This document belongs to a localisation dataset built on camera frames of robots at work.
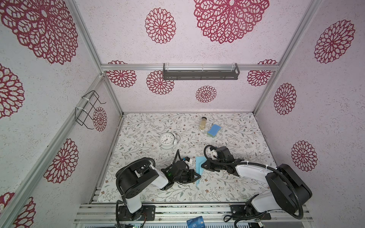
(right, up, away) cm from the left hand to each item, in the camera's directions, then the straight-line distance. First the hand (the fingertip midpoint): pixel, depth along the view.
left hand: (200, 178), depth 84 cm
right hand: (+2, +8, +3) cm, 9 cm away
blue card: (-3, -18, -13) cm, 22 cm away
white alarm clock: (-20, +21, +13) cm, 32 cm away
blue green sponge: (+13, +27, +24) cm, 38 cm away
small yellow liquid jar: (+6, +33, +25) cm, 42 cm away
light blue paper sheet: (+1, +9, +7) cm, 11 cm away
